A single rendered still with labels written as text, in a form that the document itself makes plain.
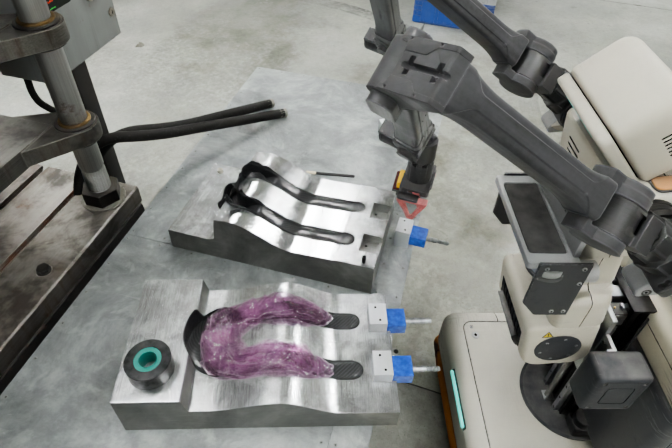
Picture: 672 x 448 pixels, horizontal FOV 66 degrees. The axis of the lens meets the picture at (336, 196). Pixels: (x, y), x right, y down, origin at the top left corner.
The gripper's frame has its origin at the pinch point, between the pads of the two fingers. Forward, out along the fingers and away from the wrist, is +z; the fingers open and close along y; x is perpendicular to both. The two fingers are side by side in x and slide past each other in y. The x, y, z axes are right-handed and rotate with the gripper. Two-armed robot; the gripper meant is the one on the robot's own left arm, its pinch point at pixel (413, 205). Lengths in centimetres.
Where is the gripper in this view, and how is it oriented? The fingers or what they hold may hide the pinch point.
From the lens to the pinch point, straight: 123.8
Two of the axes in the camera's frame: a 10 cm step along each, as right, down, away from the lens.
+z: -0.2, 7.3, 6.9
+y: -3.2, 6.5, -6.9
